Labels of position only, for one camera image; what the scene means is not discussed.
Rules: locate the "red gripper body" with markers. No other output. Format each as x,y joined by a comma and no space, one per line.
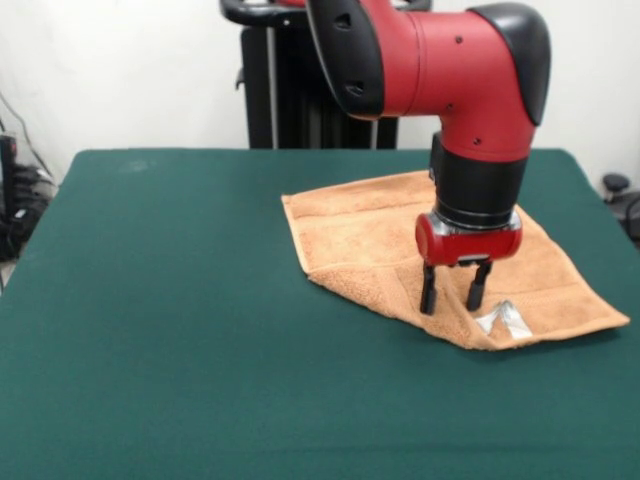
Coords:
470,246

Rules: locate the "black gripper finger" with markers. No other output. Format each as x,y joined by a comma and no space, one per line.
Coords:
428,292
476,287

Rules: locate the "orange terry towel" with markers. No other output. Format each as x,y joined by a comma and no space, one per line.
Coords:
350,235

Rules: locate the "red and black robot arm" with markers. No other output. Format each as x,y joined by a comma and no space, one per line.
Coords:
450,75

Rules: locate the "dark green table cloth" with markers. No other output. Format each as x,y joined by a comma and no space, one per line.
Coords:
150,350

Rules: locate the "black box with red light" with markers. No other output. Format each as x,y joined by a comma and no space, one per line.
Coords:
7,175

